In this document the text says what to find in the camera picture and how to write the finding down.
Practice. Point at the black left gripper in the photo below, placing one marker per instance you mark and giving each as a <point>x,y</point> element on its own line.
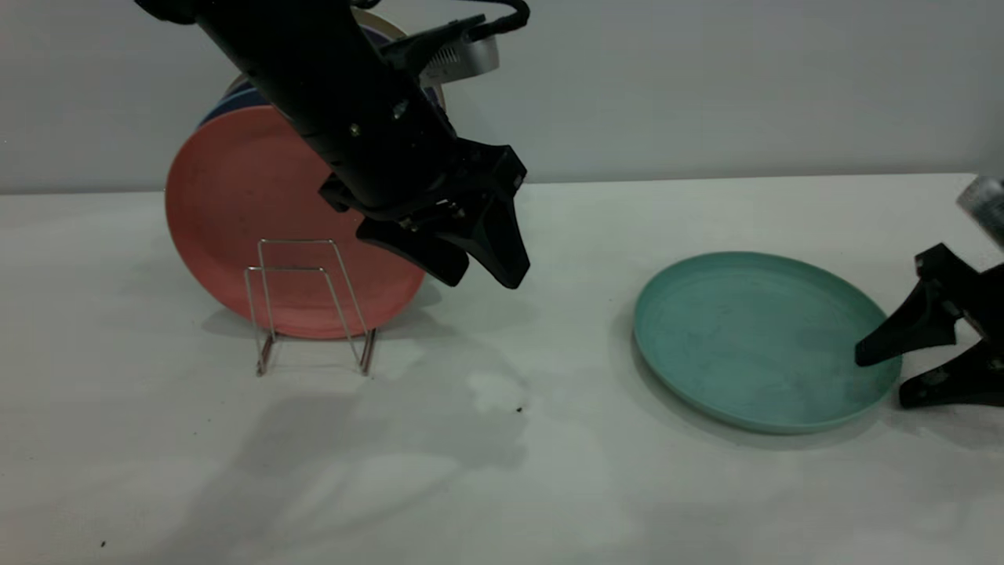
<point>478,173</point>

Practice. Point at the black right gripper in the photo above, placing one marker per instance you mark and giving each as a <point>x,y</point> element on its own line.
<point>984,302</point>

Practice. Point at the green round plate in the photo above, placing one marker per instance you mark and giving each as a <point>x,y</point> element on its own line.
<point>745,337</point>

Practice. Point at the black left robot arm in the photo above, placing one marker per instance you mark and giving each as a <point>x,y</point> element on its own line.
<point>314,71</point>

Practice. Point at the pink round plate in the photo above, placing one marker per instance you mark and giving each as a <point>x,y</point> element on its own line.
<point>235,204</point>

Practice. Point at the blue round plate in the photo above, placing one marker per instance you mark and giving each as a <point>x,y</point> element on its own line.
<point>235,107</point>

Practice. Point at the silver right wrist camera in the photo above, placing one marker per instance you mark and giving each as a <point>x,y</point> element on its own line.
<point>987,208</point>

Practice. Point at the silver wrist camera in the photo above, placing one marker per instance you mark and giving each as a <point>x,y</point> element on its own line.
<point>467,56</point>
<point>987,208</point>

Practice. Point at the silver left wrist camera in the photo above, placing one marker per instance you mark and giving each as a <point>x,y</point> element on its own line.
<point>467,56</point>

